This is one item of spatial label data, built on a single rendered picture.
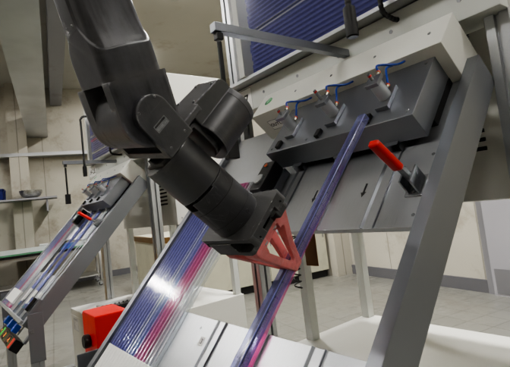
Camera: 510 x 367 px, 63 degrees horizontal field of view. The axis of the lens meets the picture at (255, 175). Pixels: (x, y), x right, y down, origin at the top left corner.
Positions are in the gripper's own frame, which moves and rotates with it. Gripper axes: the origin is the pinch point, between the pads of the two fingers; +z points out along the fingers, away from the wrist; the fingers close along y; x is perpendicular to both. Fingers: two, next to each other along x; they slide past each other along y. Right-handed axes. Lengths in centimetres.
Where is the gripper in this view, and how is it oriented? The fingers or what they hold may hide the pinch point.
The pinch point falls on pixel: (289, 262)
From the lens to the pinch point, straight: 50.5
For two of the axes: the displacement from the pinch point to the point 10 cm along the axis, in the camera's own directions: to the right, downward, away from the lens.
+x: -4.6, 7.6, -4.7
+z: 6.7, 6.4, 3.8
